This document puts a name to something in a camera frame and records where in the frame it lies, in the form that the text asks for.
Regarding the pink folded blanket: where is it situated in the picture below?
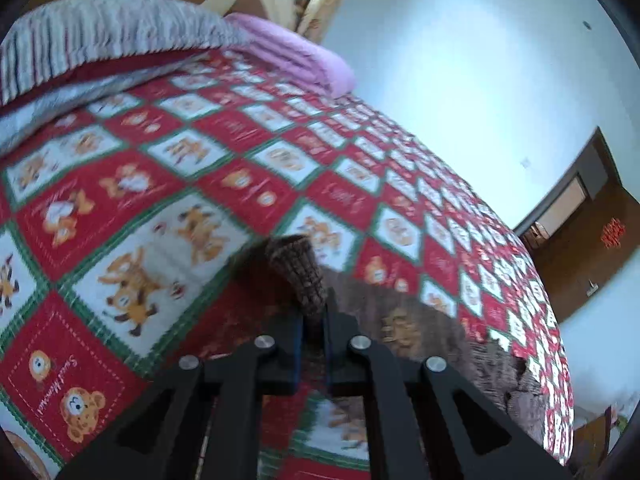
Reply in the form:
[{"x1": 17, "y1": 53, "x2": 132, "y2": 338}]
[{"x1": 225, "y1": 12, "x2": 357, "y2": 98}]

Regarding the red printed bear blanket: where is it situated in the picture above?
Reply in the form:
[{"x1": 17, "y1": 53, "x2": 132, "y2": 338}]
[{"x1": 0, "y1": 45, "x2": 576, "y2": 480}]

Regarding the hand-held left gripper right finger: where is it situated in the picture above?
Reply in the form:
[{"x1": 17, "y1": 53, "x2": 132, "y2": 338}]
[{"x1": 323, "y1": 305, "x2": 573, "y2": 480}]

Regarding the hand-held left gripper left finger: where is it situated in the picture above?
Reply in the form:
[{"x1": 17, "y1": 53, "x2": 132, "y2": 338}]
[{"x1": 57, "y1": 312, "x2": 305, "y2": 480}]

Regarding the grey striped pillow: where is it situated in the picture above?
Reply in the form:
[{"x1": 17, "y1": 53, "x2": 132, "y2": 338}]
[{"x1": 0, "y1": 0, "x2": 251, "y2": 108}]

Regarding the wooden furniture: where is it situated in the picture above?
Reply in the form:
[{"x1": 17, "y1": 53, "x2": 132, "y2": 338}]
[{"x1": 570, "y1": 400, "x2": 632, "y2": 467}]

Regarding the brown knit sweater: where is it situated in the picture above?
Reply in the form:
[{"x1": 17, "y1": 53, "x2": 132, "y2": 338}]
[{"x1": 232, "y1": 235, "x2": 551, "y2": 448}]

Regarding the red door decoration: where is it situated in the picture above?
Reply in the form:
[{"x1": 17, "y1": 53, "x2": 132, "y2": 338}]
[{"x1": 600, "y1": 217, "x2": 627, "y2": 251}]

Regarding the brown wooden door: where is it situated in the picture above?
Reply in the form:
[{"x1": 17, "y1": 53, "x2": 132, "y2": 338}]
[{"x1": 515, "y1": 127, "x2": 640, "y2": 326}]

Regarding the golden curtain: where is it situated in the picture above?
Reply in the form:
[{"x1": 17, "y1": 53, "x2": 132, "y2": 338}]
[{"x1": 300, "y1": 0, "x2": 362, "y2": 46}]

